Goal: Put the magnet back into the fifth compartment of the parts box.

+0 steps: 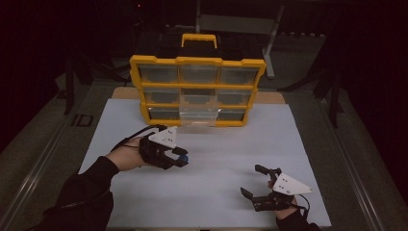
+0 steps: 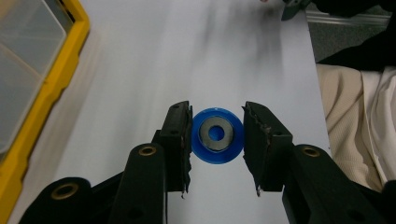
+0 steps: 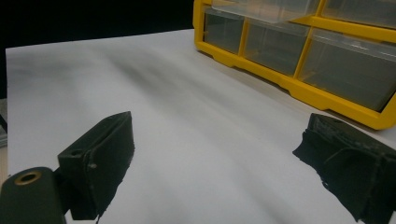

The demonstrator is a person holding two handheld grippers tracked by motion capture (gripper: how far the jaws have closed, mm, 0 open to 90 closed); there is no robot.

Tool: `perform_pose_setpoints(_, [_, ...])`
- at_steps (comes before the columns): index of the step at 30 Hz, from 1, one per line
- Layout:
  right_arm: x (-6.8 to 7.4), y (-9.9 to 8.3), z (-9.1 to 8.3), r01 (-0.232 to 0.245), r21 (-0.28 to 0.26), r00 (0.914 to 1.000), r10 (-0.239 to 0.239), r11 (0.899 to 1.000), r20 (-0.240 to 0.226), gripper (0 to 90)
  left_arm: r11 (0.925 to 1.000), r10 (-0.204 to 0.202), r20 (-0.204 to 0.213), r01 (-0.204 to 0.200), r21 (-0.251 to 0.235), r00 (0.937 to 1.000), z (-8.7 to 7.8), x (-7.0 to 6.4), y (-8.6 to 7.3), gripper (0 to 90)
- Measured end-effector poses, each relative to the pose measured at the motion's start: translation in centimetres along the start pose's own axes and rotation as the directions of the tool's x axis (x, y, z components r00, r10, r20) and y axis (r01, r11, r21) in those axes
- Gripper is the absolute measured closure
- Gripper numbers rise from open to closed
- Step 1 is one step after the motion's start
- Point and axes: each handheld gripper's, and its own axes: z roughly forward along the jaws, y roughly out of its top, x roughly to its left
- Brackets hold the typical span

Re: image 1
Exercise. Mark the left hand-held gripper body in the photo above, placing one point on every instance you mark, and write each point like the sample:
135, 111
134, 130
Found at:
157, 150

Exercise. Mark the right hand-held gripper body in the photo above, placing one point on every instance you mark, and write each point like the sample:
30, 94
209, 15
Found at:
288, 186

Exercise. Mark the single clear plastic drawer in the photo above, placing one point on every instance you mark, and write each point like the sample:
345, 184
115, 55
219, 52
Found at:
198, 110

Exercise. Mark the yellow drawer organizer cabinet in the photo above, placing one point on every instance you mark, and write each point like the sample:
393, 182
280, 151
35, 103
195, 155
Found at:
160, 86

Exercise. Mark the person's right hand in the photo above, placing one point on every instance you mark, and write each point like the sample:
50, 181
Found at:
285, 213

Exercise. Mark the person's left hand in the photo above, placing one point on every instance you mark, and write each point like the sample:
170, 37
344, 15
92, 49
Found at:
128, 155

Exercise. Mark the white table cover sheet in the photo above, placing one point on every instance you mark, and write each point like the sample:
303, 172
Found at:
224, 154

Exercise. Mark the grid of clear drawers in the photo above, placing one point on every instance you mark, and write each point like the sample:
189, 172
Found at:
158, 73

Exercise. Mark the grey metal stand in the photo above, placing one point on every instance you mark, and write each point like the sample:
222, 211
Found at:
237, 24

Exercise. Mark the metal floor rail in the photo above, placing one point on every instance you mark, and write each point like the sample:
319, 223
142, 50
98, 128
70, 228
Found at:
32, 182
351, 166

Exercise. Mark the black stand post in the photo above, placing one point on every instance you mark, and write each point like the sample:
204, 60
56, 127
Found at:
69, 96
335, 106

